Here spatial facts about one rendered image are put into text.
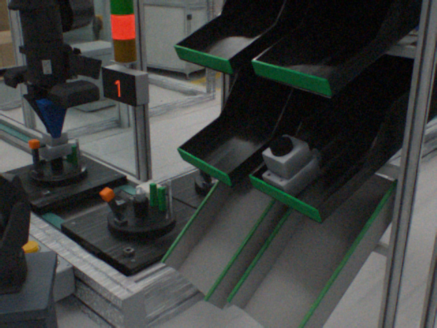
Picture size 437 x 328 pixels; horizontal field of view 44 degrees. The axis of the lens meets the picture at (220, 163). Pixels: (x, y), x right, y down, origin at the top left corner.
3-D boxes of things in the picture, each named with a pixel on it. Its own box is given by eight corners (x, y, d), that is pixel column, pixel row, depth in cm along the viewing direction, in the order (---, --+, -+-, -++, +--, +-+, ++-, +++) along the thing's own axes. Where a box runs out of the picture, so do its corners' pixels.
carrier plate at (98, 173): (39, 215, 118) (37, 206, 118) (-10, 183, 134) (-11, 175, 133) (127, 182, 134) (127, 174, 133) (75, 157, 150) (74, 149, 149)
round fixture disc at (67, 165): (47, 193, 124) (46, 185, 123) (18, 175, 133) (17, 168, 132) (98, 175, 133) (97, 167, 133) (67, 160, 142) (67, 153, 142)
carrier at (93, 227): (131, 279, 96) (126, 217, 91) (61, 231, 112) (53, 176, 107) (224, 230, 112) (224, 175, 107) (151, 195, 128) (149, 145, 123)
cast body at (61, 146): (48, 160, 128) (44, 132, 125) (39, 156, 131) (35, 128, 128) (79, 152, 133) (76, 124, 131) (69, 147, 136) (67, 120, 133)
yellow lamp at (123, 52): (123, 63, 117) (121, 40, 115) (109, 60, 120) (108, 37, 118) (141, 60, 120) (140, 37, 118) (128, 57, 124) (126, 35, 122)
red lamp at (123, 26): (121, 40, 115) (119, 16, 113) (108, 37, 118) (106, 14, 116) (140, 37, 118) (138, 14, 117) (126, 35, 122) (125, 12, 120)
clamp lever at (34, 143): (35, 173, 127) (31, 142, 125) (31, 170, 129) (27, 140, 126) (49, 169, 130) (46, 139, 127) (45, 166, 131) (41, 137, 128)
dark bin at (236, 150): (231, 188, 76) (213, 148, 72) (181, 160, 86) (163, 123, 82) (360, 80, 85) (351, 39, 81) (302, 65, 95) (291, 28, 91)
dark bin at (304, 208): (320, 225, 66) (305, 181, 62) (253, 188, 76) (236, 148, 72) (455, 98, 76) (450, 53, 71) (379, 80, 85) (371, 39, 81)
